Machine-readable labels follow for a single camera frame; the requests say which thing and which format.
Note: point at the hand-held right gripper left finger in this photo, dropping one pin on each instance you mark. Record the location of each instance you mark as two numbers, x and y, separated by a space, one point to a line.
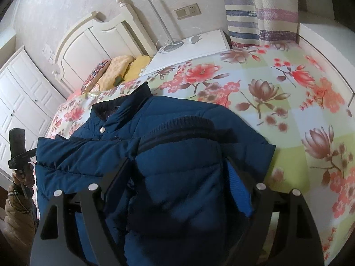
116 177

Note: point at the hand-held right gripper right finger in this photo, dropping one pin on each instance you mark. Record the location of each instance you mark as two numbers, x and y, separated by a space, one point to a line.
238 188

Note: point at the blue quilted zip jacket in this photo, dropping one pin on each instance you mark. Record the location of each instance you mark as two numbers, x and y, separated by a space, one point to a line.
172 158

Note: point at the person's left forearm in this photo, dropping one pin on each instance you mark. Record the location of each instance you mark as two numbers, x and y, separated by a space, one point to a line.
19 219

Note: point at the person's left hand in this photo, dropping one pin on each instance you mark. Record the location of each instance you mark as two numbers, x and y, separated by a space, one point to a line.
20 178

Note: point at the white wardrobe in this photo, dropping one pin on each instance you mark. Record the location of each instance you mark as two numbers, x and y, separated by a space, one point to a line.
22 94

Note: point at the embroidered flower pillow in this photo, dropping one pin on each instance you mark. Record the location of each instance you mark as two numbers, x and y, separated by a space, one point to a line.
95 73

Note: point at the yellow floral pillow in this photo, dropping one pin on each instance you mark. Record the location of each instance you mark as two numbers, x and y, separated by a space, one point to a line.
115 70

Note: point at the floral bed sheet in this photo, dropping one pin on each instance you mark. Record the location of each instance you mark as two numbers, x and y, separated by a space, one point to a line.
277 88

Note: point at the plain yellow pillow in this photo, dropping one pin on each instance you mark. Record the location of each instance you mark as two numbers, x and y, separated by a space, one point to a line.
137 68

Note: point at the white wooden headboard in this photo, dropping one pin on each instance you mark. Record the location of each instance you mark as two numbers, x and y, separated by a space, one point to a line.
83 50

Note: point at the white nightstand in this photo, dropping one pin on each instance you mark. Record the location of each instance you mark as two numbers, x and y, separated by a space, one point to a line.
194 52

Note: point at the grey desk lamp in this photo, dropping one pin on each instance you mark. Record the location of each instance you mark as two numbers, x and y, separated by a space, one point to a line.
173 45

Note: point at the white window ledge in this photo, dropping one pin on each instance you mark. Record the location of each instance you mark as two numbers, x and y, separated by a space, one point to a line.
319 38

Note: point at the sailboat print curtain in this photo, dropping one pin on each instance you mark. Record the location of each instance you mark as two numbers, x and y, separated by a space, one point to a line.
263 13

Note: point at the white wall notices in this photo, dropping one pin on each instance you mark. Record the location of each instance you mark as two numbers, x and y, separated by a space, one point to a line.
48 51

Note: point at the beige wall switch plate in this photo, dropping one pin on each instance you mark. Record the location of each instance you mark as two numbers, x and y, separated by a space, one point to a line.
181 13

